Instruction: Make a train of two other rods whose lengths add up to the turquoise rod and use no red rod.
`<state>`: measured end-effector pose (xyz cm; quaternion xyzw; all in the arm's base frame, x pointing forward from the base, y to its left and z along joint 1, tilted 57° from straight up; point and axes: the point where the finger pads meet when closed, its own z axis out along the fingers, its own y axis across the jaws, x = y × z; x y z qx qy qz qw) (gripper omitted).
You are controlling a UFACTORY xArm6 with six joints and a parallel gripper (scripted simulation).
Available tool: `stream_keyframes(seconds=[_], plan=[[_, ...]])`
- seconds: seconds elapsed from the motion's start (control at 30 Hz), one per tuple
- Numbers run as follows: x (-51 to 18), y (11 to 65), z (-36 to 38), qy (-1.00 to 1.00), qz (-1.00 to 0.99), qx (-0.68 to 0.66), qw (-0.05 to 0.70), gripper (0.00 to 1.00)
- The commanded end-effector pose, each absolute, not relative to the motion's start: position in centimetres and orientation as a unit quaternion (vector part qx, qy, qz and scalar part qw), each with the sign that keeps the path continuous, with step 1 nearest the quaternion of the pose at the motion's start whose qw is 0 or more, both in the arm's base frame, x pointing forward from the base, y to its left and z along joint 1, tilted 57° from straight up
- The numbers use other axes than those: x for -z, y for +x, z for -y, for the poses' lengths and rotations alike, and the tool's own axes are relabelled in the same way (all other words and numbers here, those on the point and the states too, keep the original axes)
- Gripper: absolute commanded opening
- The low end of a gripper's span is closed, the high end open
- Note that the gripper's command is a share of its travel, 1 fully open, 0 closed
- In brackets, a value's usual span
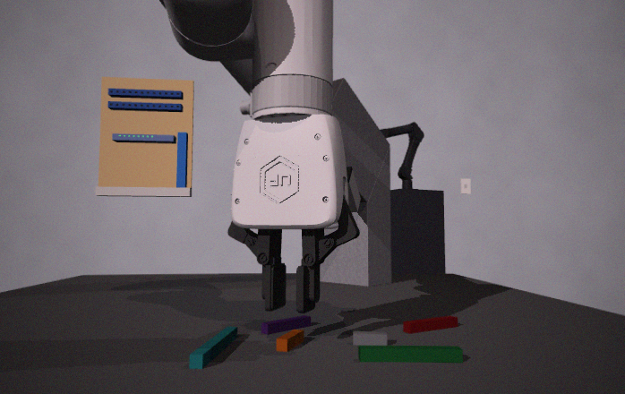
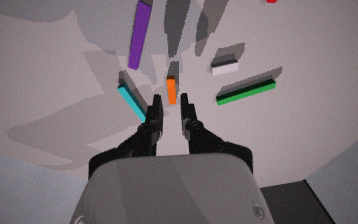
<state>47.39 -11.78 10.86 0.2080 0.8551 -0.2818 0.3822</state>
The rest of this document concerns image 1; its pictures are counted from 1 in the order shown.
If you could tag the dark red rod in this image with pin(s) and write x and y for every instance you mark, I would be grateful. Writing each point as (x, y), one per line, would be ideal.
(438, 323)

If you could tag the orange rectangular bar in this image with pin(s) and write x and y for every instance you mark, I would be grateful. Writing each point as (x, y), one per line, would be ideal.
(290, 340)

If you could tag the turquoise rod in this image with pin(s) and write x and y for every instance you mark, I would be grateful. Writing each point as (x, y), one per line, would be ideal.
(208, 351)

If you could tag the purple rod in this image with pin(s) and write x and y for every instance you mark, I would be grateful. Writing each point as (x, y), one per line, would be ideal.
(293, 323)

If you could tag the green rod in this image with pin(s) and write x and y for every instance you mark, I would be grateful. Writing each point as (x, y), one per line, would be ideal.
(410, 354)

